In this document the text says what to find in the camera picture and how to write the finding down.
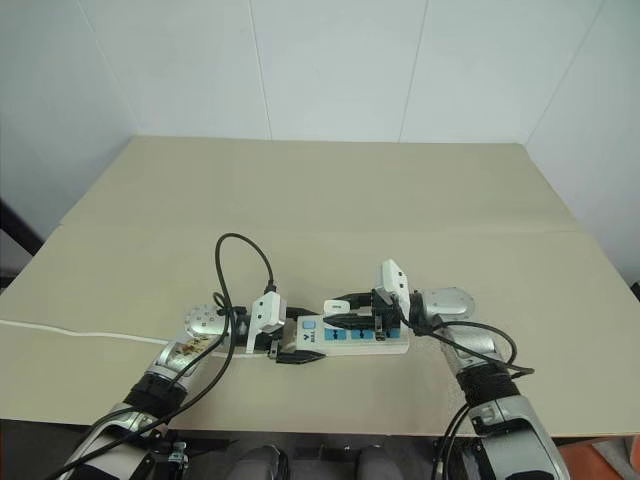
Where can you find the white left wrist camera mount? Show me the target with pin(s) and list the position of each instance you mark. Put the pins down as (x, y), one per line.
(270, 306)

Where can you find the orange object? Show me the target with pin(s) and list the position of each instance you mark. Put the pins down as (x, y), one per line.
(605, 462)

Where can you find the dark grey rounded shape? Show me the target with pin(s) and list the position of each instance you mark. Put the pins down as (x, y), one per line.
(265, 465)

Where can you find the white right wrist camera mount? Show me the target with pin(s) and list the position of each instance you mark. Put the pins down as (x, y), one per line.
(392, 277)

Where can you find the white power strip blue sockets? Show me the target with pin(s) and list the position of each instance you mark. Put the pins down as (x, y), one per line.
(350, 348)

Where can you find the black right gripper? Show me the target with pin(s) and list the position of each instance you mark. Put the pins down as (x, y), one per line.
(387, 320)

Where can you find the dark slanted bar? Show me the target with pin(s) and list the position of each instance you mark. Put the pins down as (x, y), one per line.
(20, 235)

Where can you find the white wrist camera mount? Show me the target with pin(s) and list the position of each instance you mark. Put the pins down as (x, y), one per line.
(270, 306)
(392, 277)

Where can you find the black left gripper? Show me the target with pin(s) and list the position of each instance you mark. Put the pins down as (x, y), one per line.
(267, 342)

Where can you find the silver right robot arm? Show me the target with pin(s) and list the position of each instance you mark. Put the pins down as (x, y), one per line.
(520, 425)

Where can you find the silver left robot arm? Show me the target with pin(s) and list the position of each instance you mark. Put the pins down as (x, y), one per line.
(170, 365)

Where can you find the small dark object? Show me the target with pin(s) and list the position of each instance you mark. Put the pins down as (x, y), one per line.
(635, 291)

